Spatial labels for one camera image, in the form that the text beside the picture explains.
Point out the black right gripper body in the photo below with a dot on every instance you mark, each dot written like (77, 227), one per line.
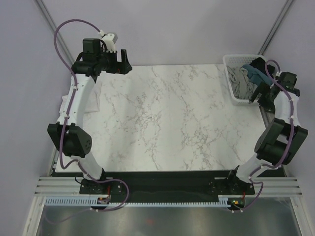
(265, 100)

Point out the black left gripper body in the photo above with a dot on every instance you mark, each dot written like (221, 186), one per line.
(109, 64)

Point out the white t-shirt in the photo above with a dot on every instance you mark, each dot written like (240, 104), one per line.
(94, 98)

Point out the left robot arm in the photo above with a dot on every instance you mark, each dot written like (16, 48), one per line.
(70, 139)

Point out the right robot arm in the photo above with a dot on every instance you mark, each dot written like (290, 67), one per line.
(284, 135)

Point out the teal blue t-shirt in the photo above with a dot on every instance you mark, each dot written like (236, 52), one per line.
(256, 76)

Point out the grey t-shirt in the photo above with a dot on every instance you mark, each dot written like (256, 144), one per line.
(242, 87)

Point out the black t-shirt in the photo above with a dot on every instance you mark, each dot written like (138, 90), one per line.
(259, 63)

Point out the white plastic laundry basket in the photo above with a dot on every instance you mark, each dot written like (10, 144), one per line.
(238, 60)

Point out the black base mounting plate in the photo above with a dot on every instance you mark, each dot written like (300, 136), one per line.
(164, 186)

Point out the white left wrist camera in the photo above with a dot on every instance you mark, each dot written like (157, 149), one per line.
(110, 40)

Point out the aluminium rail frame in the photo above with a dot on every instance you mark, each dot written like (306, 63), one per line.
(67, 186)

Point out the white slotted cable duct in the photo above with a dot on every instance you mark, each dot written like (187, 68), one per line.
(109, 202)

